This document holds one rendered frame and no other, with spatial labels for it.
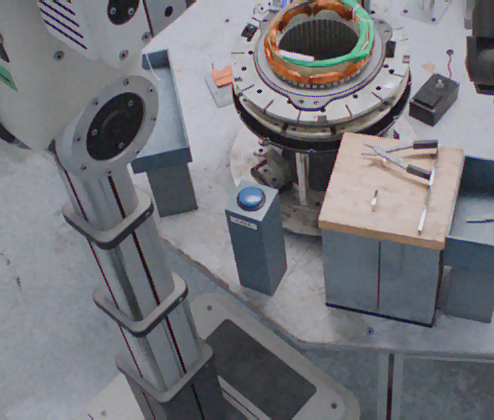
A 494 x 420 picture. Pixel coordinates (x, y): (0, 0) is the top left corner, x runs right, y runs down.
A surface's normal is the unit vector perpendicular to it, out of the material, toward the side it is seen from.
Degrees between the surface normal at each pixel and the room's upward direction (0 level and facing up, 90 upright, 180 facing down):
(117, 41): 90
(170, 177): 90
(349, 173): 0
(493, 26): 68
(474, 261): 90
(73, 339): 0
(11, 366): 0
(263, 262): 90
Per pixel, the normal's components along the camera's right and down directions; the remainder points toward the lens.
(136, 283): 0.73, 0.51
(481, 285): -0.28, 0.80
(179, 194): 0.19, 0.79
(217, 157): -0.10, -0.58
